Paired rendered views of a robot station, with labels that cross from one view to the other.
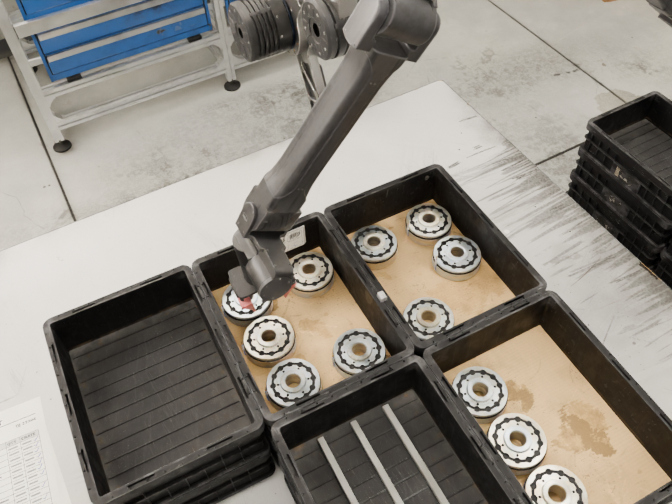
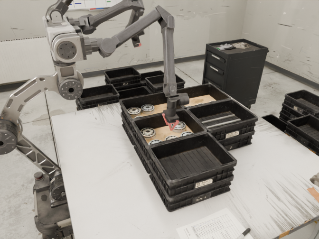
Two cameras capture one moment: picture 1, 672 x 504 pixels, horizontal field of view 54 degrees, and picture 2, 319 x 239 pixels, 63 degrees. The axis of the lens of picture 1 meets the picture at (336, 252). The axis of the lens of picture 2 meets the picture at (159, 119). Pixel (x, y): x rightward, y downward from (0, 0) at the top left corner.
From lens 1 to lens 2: 163 cm
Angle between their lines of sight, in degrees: 64
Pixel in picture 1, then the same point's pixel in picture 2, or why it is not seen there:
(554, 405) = (192, 103)
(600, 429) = (197, 99)
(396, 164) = (89, 129)
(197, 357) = (175, 160)
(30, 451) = (200, 227)
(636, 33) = not seen: hidden behind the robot
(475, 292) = (158, 109)
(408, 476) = (211, 123)
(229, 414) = (196, 152)
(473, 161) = (96, 114)
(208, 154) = not seen: outside the picture
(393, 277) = not seen: hidden behind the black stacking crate
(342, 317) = (164, 130)
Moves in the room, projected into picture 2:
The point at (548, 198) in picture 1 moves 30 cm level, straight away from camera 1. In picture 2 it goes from (117, 105) to (91, 97)
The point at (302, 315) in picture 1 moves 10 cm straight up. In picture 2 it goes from (162, 137) to (162, 124)
